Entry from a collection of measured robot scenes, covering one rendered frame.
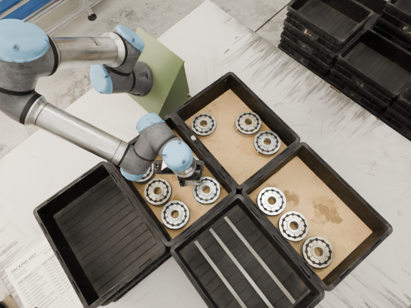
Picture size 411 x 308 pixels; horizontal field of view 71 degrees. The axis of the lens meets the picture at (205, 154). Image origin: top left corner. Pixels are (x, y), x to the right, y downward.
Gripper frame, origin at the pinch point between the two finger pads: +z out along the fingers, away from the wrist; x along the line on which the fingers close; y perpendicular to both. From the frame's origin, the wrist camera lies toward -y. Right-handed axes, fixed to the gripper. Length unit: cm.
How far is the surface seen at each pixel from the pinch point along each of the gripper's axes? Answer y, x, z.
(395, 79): 109, 79, 57
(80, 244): -35.4, -28.5, -1.0
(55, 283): -47, -45, 10
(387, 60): 106, 93, 59
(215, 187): 11.4, -3.3, -1.4
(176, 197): -3.0, -8.3, 1.3
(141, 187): -17.0, -5.7, 1.6
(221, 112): 10.5, 28.9, 5.8
